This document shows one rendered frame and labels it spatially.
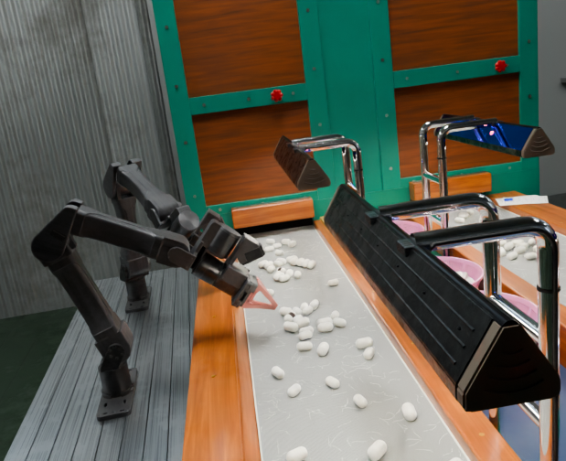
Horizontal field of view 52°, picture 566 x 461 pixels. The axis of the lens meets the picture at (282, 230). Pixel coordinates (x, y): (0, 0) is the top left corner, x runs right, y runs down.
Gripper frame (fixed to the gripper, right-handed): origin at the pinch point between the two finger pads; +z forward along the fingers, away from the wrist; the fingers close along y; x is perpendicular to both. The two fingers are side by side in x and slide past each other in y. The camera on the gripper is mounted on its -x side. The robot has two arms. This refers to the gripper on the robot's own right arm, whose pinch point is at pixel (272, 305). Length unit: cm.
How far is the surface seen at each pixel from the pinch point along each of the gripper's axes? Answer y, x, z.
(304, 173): 13.1, -27.9, -7.8
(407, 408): -39.5, -7.1, 17.1
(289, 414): -32.2, 6.7, 3.9
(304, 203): 85, -15, 13
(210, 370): -16.0, 13.5, -8.0
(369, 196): 91, -30, 35
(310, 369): -17.7, 2.8, 8.6
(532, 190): 91, -66, 89
